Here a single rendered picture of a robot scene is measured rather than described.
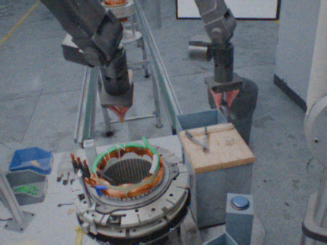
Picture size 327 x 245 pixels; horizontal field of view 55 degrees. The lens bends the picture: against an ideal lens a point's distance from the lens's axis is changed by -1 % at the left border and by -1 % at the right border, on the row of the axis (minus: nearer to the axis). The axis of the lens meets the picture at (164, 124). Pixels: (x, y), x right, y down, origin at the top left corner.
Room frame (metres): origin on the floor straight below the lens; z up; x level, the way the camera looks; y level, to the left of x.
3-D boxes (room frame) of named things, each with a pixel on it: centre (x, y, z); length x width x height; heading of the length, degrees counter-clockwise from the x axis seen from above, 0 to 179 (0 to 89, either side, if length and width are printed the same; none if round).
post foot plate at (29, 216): (0.83, 0.58, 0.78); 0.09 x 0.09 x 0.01; 71
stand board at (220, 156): (0.82, -0.15, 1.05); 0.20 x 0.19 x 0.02; 8
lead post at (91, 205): (0.56, 0.20, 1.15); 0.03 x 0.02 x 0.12; 178
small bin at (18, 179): (0.97, 0.60, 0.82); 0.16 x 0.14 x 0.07; 95
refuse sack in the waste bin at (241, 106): (2.19, -0.55, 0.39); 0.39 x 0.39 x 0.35
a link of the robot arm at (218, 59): (0.85, -0.18, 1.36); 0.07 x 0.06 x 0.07; 58
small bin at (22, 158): (1.14, 0.61, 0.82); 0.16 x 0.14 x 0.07; 97
